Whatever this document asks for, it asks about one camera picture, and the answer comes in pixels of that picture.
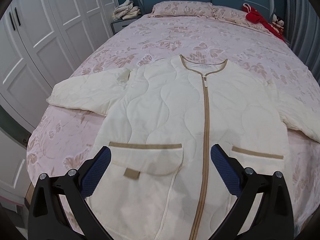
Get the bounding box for pink floral pillow right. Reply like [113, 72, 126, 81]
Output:
[213, 5, 271, 34]

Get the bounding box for small plush toy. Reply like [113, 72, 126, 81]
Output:
[271, 13, 284, 34]

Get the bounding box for pink floral pillow left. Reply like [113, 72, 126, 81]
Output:
[149, 1, 214, 18]

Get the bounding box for pink floral pillow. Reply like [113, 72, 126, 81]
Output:
[149, 1, 214, 18]
[213, 5, 271, 34]

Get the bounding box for red cloth on bed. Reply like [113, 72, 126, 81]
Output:
[242, 3, 285, 41]

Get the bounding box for grey window curtain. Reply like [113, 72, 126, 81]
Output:
[285, 0, 319, 81]

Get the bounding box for cream quilted zip jacket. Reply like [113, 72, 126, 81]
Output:
[48, 55, 319, 239]

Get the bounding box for dark bedside table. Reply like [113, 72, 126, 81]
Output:
[111, 16, 141, 35]

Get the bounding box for beige folded clothes pile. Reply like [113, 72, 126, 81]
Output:
[112, 0, 141, 21]

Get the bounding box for white panelled wardrobe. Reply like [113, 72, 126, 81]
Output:
[1, 0, 118, 205]

